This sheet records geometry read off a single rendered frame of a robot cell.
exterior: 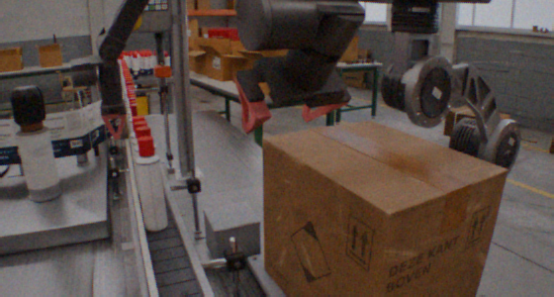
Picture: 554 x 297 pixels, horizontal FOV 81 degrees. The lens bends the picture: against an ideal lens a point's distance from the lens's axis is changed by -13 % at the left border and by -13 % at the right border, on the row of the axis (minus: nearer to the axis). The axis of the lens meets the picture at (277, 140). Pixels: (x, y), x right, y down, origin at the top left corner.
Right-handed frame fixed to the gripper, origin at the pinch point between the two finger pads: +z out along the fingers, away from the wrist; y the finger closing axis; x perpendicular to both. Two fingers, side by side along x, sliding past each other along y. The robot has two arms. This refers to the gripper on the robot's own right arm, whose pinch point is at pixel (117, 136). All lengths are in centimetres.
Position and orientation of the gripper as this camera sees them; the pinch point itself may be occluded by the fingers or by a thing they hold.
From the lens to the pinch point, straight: 106.5
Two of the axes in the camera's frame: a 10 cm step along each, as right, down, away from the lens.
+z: 0.1, 9.5, 3.0
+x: 9.1, -1.3, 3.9
